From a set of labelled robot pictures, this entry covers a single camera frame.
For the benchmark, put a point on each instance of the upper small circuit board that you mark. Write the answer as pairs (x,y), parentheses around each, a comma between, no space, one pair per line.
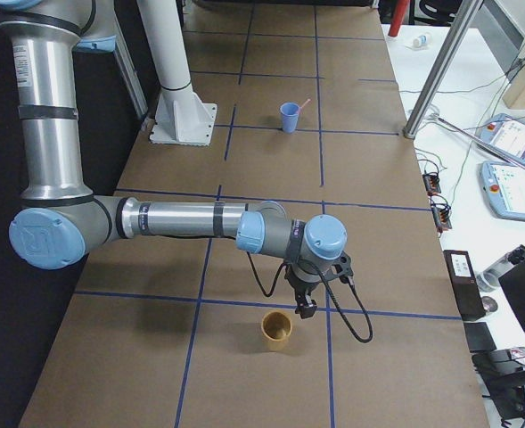
(431,183)

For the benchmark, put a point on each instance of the silver metal cylinder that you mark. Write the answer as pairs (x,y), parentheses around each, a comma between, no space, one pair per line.
(488,279)

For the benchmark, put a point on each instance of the small plastic bottle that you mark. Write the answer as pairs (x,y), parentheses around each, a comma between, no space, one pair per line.
(422,41)

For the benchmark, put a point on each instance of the lower teach pendant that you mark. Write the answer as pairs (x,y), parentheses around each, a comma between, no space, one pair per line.
(504,188)

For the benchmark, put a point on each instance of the lower small circuit board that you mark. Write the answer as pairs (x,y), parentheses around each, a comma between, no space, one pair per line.
(441,217)

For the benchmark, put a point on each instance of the teach pendant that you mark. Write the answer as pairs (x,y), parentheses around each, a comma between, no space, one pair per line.
(506,133)
(504,188)

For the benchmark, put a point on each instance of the red cylinder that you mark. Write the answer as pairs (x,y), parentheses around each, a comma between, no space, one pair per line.
(399,13)

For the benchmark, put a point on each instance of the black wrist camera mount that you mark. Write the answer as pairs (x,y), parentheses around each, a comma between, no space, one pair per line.
(342,270)

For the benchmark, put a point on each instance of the small circuit board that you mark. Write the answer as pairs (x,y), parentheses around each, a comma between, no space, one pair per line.
(441,217)
(431,183)

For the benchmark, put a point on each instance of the black stand base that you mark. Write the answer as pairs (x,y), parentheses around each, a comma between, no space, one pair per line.
(503,373)

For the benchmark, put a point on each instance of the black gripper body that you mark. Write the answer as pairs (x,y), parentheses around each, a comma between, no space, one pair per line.
(300,286)

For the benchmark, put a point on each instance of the upper teach pendant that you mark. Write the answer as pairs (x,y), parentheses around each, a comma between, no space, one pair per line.
(506,133)

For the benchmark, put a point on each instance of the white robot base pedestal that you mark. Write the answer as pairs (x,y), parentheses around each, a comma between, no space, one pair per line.
(181,116)

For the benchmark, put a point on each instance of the black box with label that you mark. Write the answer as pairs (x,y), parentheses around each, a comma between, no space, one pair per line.
(463,281)

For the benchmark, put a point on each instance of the aluminium frame post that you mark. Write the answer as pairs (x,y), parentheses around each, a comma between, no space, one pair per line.
(463,20)

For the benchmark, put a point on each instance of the long metal rod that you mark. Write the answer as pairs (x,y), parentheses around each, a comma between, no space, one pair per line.
(480,143)

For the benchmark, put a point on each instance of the black flat pad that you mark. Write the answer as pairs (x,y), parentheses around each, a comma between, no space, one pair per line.
(478,337)

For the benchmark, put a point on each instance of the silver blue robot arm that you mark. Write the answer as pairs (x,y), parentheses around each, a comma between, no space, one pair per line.
(77,136)

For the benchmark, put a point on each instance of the yellow cup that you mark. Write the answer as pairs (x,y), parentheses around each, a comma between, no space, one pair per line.
(276,328)

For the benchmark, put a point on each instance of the blue paper cup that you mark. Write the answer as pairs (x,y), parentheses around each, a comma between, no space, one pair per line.
(289,117)

